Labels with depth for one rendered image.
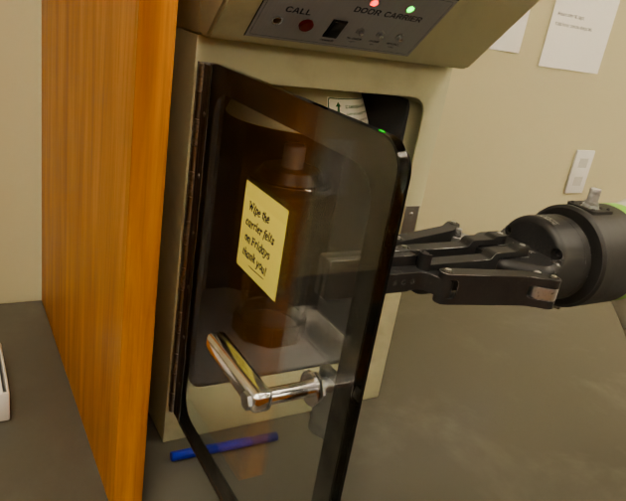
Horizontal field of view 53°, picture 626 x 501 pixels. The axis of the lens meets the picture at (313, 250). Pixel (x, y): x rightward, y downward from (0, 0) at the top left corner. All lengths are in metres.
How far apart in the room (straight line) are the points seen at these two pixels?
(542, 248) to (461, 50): 0.27
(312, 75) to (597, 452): 0.65
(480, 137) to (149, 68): 1.06
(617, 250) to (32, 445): 0.65
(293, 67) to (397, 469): 0.49
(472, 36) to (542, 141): 0.93
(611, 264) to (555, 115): 1.09
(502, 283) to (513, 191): 1.14
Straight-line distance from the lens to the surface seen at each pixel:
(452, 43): 0.72
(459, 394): 1.01
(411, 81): 0.76
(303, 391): 0.45
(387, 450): 0.85
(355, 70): 0.72
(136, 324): 0.60
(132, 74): 0.53
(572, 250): 0.56
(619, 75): 1.79
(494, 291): 0.48
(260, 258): 0.51
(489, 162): 1.53
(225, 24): 0.60
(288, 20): 0.61
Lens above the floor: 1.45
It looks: 21 degrees down
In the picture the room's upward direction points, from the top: 9 degrees clockwise
